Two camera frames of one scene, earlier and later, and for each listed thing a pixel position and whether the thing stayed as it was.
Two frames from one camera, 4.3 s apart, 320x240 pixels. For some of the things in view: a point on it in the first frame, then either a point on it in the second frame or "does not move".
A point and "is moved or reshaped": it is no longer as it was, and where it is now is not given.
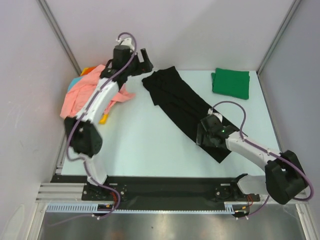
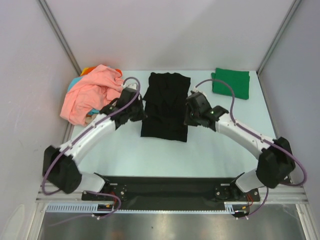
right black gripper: (201, 137) to (191, 113)
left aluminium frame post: (49, 16) does not move
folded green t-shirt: (234, 83) does not move
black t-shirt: (170, 91) is moved or reshaped
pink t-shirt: (78, 95) does not move
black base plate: (133, 194) does not move
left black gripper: (144, 67) to (142, 115)
